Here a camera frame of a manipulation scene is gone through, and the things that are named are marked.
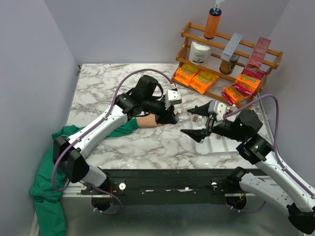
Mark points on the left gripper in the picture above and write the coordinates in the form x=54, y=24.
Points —
x=167, y=116

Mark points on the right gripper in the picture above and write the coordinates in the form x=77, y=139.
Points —
x=197, y=134

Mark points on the mannequin hand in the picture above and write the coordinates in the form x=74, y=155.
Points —
x=148, y=121

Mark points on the green jacket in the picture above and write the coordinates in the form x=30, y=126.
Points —
x=46, y=199

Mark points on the blue nail polish bottle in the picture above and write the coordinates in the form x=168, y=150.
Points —
x=177, y=115

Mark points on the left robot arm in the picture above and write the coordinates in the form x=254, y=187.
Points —
x=69, y=154

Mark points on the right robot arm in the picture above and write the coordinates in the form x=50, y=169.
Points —
x=294, y=196

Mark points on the white organizer tray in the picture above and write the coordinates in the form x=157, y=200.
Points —
x=214, y=144

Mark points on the orange pink box lower right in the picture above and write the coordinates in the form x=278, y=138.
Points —
x=234, y=96

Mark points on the orange pink box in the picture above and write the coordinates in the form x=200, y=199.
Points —
x=234, y=96
x=249, y=80

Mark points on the orange box far left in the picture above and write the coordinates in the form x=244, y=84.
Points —
x=185, y=74

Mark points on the wooden shelf rack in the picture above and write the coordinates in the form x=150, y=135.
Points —
x=215, y=69

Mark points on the dark glass jar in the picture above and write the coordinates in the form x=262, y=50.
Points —
x=227, y=66

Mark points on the orange pink box upper right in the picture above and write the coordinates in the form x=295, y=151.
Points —
x=249, y=80

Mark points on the white jar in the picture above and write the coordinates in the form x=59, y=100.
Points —
x=199, y=53

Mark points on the grey blue tall box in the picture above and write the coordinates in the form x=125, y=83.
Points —
x=231, y=46

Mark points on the red tall box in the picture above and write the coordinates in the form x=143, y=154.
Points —
x=259, y=52

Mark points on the orange spray bottle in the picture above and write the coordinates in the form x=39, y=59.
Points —
x=213, y=20

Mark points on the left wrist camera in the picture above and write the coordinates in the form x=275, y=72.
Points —
x=172, y=96

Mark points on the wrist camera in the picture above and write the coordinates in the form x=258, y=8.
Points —
x=217, y=109
x=172, y=96

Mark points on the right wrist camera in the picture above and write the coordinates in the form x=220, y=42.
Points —
x=217, y=109

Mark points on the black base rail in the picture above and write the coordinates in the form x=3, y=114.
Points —
x=173, y=186

